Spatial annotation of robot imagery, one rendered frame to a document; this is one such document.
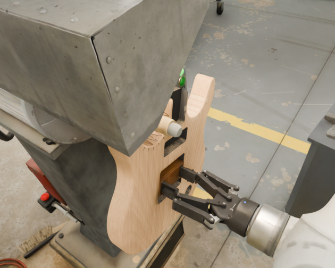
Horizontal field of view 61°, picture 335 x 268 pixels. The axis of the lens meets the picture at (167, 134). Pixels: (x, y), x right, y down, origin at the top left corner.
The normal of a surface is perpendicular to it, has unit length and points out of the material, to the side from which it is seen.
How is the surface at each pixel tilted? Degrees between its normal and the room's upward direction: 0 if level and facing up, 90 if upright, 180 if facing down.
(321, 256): 24
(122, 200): 42
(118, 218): 54
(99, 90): 90
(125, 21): 90
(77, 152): 90
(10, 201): 0
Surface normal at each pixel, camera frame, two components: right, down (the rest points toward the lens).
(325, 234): -0.68, -0.35
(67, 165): 0.81, 0.37
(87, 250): -0.33, -0.35
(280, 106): -0.11, -0.67
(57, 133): 0.48, 0.72
